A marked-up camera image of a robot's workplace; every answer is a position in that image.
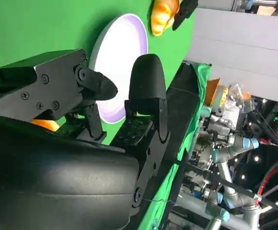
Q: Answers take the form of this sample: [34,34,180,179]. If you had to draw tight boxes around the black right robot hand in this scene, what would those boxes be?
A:
[0,48,171,230]

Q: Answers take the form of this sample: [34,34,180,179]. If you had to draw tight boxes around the clear plastic bag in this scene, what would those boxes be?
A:
[225,82,254,113]

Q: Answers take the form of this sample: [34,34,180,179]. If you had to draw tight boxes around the green table cloth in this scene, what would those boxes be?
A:
[0,0,213,230]

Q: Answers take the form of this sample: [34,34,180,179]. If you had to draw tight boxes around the white partition panel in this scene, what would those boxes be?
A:
[184,7,278,104]

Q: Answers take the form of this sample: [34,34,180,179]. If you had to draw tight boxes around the orange container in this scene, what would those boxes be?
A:
[205,78,223,106]

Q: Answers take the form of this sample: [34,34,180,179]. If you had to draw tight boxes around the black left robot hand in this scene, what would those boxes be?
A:
[172,0,199,31]

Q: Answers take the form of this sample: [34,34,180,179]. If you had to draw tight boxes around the orange white toy bread roll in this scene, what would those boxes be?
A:
[31,118,60,132]
[150,0,181,37]

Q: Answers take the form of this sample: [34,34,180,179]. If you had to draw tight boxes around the red cable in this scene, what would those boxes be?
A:
[258,165,278,200]

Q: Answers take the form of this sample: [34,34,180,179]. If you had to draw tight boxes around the lilac plate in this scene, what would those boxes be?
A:
[88,13,150,125]

